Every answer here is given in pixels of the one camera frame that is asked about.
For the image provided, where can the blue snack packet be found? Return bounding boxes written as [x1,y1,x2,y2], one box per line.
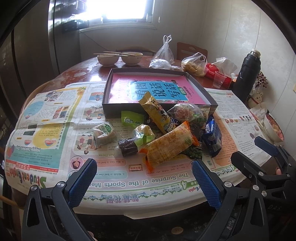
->
[202,115,222,157]

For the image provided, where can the orange rice cracker pack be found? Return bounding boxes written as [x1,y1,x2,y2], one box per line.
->
[138,120,199,172]

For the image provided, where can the clear red-candy bag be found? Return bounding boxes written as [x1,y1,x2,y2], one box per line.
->
[168,103,205,125]

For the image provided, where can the yellow wafer snack pack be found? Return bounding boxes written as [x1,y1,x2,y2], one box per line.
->
[139,91,170,122]

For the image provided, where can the round green-label pastry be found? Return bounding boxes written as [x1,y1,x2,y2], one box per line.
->
[92,122,117,148]

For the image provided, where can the dark brown cake roll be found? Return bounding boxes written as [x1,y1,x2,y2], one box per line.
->
[118,138,138,157]

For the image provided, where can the green milk snack wrapper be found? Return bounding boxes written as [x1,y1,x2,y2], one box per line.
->
[121,110,145,128]

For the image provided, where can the green peas snack bag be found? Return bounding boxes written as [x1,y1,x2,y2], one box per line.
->
[182,117,207,160]

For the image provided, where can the pork floss cake pack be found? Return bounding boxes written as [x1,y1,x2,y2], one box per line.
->
[132,124,156,150]

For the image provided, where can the plastic bag of fried snacks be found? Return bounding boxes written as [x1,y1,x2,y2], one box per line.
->
[181,52,207,77]

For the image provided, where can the person's right hand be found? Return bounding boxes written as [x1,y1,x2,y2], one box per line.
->
[276,167,282,175]

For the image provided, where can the bowl of food at right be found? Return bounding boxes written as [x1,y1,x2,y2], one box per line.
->
[263,113,285,143]

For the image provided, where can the rabbit figurine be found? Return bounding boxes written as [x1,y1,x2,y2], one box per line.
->
[248,89,263,108]

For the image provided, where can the black thermos bottle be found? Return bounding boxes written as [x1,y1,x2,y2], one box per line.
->
[232,49,261,102]

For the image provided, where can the left newspaper sheet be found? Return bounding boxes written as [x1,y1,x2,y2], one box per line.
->
[5,82,141,204]

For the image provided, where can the clear plastic cup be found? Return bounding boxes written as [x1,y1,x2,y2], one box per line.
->
[213,71,226,89]

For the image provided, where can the red tissue pack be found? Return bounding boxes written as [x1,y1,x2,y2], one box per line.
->
[205,57,237,89]

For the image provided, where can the pink Chinese workbook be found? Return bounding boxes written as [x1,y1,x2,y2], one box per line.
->
[108,74,206,105]

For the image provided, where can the dark cardboard box tray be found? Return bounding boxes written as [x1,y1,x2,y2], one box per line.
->
[102,68,218,118]

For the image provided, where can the wooden chair back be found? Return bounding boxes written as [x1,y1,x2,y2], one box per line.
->
[177,42,208,60]

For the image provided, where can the crumpled clear plastic bag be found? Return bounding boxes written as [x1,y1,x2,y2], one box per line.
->
[149,59,183,72]

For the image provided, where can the tall tied plastic bag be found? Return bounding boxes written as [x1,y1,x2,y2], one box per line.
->
[153,35,174,64]

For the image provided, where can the right ceramic bowl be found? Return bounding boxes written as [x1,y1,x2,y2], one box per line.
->
[121,52,143,66]

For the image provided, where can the ceramic bowl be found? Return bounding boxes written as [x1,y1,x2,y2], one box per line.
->
[121,52,143,66]
[97,54,119,67]

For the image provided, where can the left ceramic bowl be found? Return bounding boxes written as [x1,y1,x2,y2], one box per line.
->
[97,54,119,67]

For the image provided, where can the chopsticks pair on bowls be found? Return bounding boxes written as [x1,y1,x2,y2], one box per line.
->
[93,51,135,57]

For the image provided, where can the dark refrigerator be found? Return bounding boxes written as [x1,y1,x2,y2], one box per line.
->
[0,0,80,121]

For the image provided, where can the window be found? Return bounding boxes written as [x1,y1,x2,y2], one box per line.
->
[79,0,155,25]

